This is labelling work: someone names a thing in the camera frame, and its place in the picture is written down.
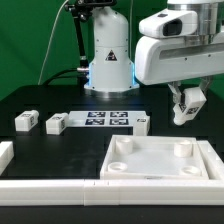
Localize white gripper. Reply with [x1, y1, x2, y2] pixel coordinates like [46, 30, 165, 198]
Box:
[135, 8, 224, 104]

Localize white square tabletop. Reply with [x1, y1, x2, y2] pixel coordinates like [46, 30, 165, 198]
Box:
[100, 135, 209, 180]

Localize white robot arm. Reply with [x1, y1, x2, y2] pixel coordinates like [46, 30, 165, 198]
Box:
[84, 0, 224, 98]

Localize white marker sheet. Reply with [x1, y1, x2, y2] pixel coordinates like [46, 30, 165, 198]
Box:
[69, 111, 149, 127]

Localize black cables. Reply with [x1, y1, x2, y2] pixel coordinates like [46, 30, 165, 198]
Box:
[43, 68, 88, 88]

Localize white cable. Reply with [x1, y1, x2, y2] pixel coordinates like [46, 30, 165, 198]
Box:
[37, 0, 70, 86]

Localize white front fence wall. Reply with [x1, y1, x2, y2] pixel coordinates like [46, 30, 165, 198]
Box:
[0, 180, 224, 206]

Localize white left fence wall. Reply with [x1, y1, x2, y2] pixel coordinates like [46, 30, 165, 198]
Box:
[0, 141, 14, 175]

